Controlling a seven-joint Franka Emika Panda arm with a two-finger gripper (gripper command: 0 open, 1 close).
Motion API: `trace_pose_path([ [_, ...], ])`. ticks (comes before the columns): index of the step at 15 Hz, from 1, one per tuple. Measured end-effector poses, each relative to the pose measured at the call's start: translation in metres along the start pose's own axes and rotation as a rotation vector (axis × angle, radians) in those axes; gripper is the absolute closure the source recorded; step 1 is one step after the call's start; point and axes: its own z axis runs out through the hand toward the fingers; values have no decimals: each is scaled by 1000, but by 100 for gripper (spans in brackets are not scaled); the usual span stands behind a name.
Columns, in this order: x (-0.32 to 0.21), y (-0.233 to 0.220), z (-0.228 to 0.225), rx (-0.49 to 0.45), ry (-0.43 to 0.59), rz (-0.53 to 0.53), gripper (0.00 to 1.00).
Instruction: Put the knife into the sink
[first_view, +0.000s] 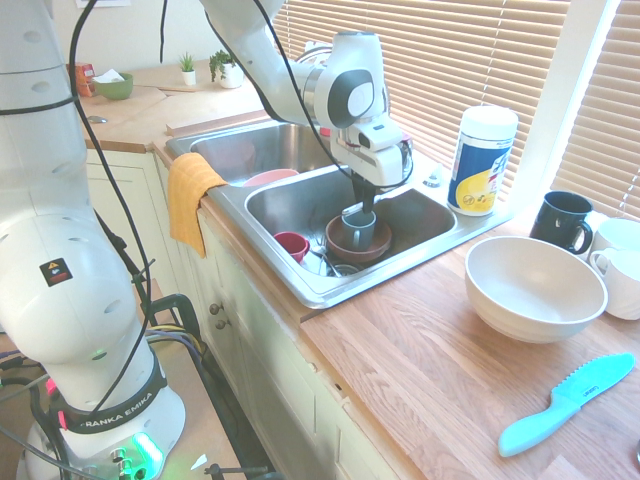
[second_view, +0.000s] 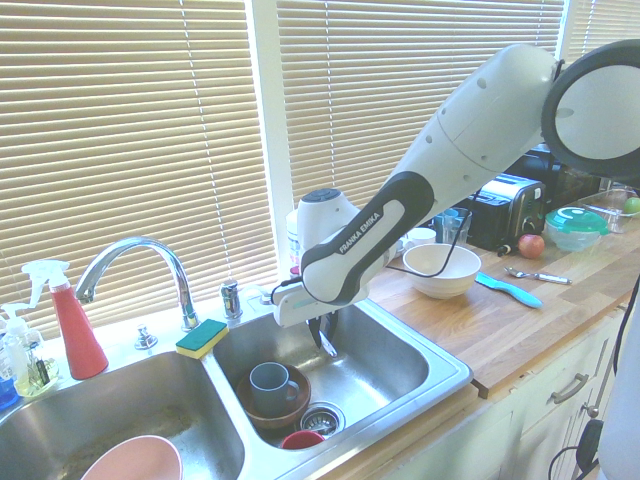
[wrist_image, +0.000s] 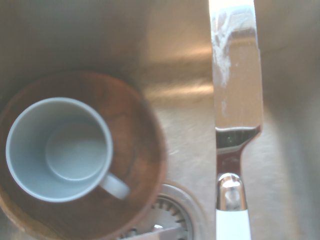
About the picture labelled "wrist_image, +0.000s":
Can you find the stainless steel double sink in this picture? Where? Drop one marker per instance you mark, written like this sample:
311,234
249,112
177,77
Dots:
75,37

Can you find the metal drain strainer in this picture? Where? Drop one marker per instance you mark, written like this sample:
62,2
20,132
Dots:
185,207

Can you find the grey-blue mug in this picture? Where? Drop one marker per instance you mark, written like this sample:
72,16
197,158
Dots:
62,150

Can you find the brown wooden bowl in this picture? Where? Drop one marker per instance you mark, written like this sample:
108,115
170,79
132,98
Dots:
140,150

